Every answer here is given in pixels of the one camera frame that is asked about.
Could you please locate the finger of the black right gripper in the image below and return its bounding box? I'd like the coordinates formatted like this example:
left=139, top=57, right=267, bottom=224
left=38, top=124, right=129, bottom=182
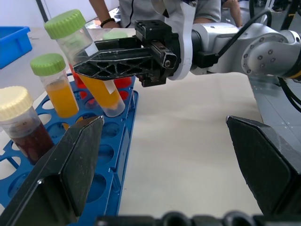
left=93, top=34, right=142, bottom=51
left=72, top=46, right=156, bottom=80

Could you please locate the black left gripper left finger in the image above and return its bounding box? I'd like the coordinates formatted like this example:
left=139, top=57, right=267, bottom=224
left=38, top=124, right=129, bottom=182
left=0, top=115, right=105, bottom=226

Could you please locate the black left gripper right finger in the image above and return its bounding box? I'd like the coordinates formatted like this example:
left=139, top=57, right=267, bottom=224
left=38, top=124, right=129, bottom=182
left=225, top=115, right=301, bottom=215

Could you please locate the green-capped tube with paper label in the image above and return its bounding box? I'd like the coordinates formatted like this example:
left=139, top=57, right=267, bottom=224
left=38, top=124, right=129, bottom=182
left=44, top=9, right=126, bottom=118

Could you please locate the blue test tube rack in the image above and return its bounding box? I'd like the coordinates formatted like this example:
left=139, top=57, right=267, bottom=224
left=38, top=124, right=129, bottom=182
left=0, top=72, right=139, bottom=216

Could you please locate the green-capped tube red liquid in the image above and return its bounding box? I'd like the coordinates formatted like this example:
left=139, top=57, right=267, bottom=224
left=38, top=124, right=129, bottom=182
left=102, top=31, right=133, bottom=102

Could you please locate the tube with red liquid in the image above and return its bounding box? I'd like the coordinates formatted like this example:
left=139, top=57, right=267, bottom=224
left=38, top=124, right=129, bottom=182
left=70, top=63, right=88, bottom=89

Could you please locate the cream-capped tube dark red liquid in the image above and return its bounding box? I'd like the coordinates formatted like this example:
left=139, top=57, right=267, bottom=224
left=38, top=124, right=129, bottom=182
left=0, top=86, right=55, bottom=165

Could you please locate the person in grey shirt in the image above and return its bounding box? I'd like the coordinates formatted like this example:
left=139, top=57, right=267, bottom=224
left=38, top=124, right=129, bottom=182
left=119, top=0, right=222, bottom=29

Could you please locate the green-capped tube orange liquid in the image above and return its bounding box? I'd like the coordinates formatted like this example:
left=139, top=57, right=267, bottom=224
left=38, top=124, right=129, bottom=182
left=30, top=53, right=79, bottom=119

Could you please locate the blue plastic bin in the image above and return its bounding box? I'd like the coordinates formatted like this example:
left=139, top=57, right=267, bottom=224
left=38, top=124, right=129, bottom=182
left=0, top=26, right=33, bottom=70

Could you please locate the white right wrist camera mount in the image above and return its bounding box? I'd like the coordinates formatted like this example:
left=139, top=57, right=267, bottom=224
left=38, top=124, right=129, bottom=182
left=150, top=0, right=196, bottom=81

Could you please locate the person forearm with bead bracelet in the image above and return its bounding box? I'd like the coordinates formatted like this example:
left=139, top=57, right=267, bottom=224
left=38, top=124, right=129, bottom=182
left=89, top=0, right=122, bottom=29

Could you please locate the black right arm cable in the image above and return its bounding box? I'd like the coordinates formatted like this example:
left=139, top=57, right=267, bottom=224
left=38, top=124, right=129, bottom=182
left=195, top=9, right=274, bottom=71

